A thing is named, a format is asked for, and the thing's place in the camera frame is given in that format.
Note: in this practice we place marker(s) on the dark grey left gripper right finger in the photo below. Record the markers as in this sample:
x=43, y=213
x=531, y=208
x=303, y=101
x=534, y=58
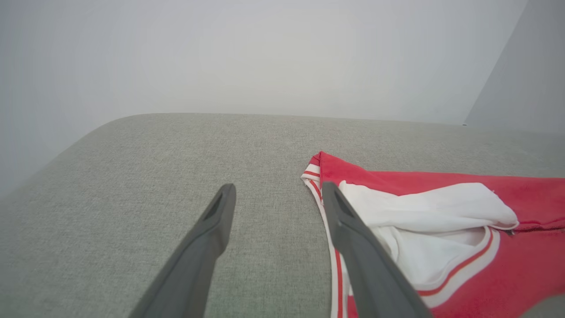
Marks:
x=371, y=269

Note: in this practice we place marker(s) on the grey fabric sofa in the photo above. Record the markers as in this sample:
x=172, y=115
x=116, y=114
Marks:
x=176, y=154

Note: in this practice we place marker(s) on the red and white basketball jersey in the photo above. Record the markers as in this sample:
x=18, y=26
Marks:
x=441, y=207

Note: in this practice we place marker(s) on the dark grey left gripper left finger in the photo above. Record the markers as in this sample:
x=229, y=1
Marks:
x=194, y=256

